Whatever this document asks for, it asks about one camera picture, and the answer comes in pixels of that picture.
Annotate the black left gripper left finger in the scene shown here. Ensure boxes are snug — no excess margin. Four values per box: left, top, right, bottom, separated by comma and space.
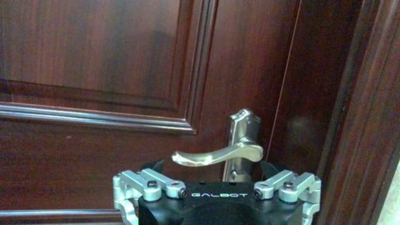
112, 159, 188, 225

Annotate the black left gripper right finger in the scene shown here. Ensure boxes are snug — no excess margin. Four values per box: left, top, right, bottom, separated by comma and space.
253, 160, 321, 225

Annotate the dark wooden panelled door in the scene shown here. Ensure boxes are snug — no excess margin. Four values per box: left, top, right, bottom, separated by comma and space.
0, 0, 365, 225

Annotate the silver lever door handle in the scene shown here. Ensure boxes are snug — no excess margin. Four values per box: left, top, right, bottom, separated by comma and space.
170, 142, 264, 167

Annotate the silver door handle backplate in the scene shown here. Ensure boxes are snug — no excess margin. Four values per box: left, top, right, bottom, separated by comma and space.
221, 108, 261, 182

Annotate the dark wooden door frame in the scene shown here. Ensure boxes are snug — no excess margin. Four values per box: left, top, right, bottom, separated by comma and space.
314, 0, 400, 225

